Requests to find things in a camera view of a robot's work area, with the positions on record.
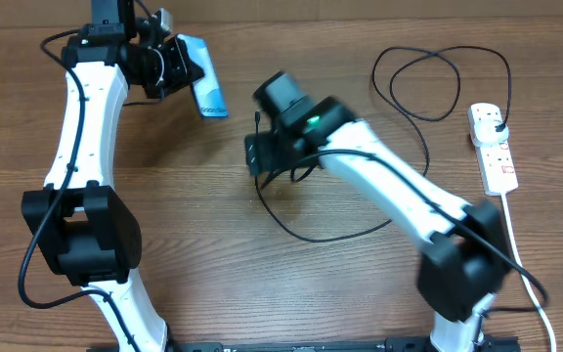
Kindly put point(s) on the white USB charger plug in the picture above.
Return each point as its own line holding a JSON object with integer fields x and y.
{"x": 485, "y": 134}

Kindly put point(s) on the white power strip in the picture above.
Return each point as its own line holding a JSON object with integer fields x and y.
{"x": 495, "y": 162}

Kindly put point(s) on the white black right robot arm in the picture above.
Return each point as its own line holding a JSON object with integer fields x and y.
{"x": 462, "y": 245}

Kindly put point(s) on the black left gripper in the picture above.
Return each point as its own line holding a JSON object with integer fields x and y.
{"x": 184, "y": 68}

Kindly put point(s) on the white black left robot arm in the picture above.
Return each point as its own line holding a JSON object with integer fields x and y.
{"x": 83, "y": 229}

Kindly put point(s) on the blue Galaxy smartphone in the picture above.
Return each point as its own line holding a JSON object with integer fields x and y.
{"x": 207, "y": 91}

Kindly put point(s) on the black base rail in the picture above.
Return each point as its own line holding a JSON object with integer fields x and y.
{"x": 392, "y": 344}

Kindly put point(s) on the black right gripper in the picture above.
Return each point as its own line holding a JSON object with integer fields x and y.
{"x": 265, "y": 156}

